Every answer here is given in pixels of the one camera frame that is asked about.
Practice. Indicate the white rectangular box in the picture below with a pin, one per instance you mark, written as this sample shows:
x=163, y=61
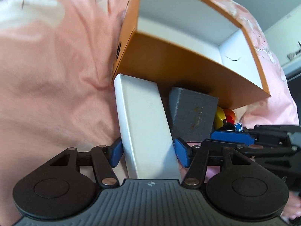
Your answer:
x=144, y=129

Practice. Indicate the yellow round toy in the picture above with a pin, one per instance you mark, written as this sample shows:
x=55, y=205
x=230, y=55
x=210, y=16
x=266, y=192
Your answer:
x=219, y=118

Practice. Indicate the orange round toy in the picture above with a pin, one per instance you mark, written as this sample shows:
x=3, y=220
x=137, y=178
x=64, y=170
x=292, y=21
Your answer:
x=230, y=116

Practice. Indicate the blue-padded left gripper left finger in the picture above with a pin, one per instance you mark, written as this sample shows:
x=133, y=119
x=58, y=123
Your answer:
x=104, y=159

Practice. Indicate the dark grey fabric box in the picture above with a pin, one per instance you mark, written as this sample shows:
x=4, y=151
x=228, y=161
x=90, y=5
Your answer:
x=191, y=114

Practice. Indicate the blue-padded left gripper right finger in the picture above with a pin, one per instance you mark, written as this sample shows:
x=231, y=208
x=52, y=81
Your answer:
x=195, y=160

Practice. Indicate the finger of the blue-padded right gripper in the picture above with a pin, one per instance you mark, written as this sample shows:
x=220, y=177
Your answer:
x=235, y=137
x=238, y=127

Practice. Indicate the orange open storage box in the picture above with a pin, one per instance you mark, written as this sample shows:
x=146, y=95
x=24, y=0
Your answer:
x=193, y=44

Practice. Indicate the pink patterned bed duvet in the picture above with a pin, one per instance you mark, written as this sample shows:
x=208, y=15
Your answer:
x=56, y=90

